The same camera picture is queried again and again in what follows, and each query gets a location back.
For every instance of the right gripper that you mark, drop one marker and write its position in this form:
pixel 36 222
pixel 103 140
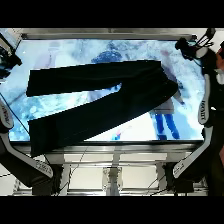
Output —
pixel 186 48

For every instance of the black jeans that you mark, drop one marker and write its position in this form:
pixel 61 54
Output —
pixel 133 93

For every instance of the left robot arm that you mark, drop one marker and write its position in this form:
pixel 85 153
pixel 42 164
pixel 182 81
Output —
pixel 23 163

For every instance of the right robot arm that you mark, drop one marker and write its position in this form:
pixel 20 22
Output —
pixel 203 110

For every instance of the person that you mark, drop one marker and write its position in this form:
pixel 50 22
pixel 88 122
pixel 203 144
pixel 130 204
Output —
pixel 217 100

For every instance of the silver frame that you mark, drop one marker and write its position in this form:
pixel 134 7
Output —
pixel 113 156

